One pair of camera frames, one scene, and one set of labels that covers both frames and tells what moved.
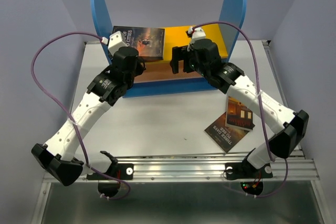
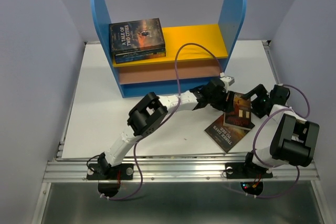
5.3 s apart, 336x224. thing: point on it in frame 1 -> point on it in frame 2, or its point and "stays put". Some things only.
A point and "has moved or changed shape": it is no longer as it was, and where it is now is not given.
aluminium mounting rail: [187, 169] stays put
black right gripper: [179, 53] -> [259, 90]
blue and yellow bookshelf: [157, 78] stays put
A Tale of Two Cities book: [148, 42] has moved or changed shape
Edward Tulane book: [238, 115] stays put
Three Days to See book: [227, 137] stays put
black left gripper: [139, 68] -> [226, 106]
